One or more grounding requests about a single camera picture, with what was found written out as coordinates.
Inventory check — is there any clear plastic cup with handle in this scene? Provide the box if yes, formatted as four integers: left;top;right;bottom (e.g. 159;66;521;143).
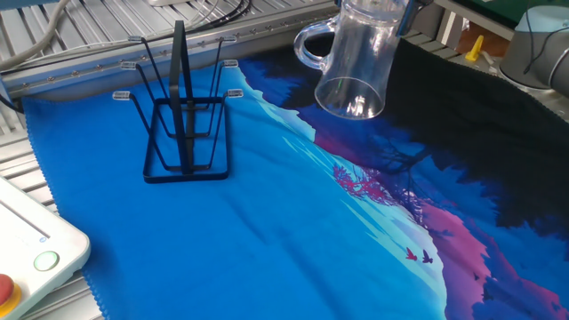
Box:
293;0;409;121

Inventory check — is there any black wire cup rack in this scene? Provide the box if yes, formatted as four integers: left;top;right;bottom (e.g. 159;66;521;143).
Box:
112;20;244;185

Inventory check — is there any yellow plastic object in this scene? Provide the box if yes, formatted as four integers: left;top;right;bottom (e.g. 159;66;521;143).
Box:
464;34;485;63

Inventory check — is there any blue landscape print cloth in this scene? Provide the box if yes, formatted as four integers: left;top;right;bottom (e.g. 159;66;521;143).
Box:
21;11;569;320

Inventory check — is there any white teach pendant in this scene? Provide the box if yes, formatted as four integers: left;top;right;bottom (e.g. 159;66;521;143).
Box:
0;175;92;320

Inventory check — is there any grey aluminium post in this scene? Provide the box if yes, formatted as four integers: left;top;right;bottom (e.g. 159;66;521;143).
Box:
437;8;461;50

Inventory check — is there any black cable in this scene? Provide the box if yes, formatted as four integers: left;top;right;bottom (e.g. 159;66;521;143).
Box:
195;0;254;32

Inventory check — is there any aluminium table edge rail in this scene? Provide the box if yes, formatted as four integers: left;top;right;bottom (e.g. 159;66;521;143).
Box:
0;0;343;101

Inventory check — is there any thick grey cable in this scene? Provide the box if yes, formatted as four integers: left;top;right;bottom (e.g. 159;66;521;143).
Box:
0;0;72;72

